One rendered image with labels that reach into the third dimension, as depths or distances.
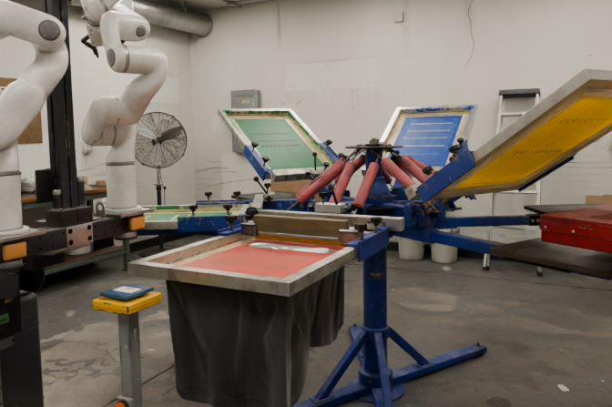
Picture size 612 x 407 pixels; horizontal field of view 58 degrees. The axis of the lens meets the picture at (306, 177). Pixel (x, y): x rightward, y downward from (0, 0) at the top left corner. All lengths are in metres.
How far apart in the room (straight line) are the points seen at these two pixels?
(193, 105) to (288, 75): 1.50
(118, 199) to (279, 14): 5.34
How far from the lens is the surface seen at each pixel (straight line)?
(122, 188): 1.92
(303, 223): 2.13
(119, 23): 1.79
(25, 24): 1.59
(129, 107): 1.82
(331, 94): 6.59
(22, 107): 1.56
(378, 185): 2.84
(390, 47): 6.38
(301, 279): 1.56
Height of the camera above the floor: 1.39
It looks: 5 degrees down
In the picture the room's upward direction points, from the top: 1 degrees counter-clockwise
